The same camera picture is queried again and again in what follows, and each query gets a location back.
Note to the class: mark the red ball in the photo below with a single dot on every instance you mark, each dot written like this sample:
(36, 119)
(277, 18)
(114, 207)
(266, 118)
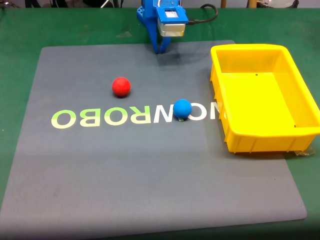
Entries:
(121, 86)

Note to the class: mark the blue ball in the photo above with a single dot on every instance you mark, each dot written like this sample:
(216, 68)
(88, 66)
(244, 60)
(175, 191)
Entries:
(182, 108)

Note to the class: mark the yellow plastic bin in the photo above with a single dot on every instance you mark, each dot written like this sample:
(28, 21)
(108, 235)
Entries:
(260, 100)

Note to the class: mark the wooden furniture leg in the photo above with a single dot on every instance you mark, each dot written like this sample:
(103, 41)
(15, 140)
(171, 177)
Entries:
(252, 3)
(223, 3)

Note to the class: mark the small white tape piece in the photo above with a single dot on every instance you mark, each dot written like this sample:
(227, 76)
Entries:
(181, 119)

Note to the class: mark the grey mat with lettering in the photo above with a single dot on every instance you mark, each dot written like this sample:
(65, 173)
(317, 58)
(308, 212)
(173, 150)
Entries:
(125, 162)

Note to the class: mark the clear tape piece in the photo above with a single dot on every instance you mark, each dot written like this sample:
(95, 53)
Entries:
(306, 152)

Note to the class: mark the silver camera box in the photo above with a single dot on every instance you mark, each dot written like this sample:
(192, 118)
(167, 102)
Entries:
(172, 29)

